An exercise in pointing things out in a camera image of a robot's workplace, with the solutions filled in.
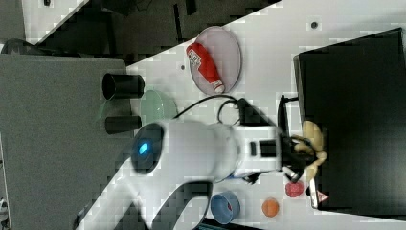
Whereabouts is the red green strawberry toy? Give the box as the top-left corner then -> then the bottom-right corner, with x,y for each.
285,182 -> 305,197

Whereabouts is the red plush ketchup bottle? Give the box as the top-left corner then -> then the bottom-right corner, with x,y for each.
186,42 -> 225,94

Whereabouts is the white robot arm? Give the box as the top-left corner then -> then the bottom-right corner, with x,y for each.
75,119 -> 307,230

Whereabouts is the black cable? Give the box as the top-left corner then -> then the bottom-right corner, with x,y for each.
171,94 -> 247,127

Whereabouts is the blue cup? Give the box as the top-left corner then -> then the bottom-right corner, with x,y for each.
210,191 -> 240,224

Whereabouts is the yellow plush banana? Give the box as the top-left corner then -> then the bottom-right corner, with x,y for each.
292,121 -> 327,182

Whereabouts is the orange toy fruit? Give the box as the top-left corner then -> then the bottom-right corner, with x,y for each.
261,197 -> 280,218

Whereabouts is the black cup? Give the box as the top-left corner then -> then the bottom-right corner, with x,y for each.
101,74 -> 145,101

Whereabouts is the green perforated colander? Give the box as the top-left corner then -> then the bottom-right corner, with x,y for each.
96,89 -> 177,128

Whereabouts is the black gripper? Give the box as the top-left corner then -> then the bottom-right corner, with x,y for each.
280,134 -> 316,183

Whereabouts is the black toaster oven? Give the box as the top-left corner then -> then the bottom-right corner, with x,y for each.
293,28 -> 406,220

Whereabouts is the grey round plate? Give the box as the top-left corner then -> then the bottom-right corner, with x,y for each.
190,26 -> 241,96

